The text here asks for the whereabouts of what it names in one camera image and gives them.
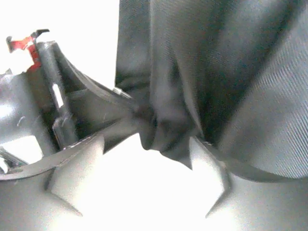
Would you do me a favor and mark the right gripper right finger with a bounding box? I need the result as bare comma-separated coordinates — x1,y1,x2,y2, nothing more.
189,137,308,231

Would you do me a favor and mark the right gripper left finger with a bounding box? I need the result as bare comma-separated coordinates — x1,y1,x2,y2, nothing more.
0,134,104,231

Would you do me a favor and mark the black pleated skirt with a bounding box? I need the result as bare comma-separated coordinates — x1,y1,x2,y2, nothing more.
115,0,308,178

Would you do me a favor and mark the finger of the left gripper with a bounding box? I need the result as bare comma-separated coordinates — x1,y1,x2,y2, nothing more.
69,96,137,152
55,43,139,111

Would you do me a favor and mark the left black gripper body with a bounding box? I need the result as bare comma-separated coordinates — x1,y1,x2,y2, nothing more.
0,42,79,166

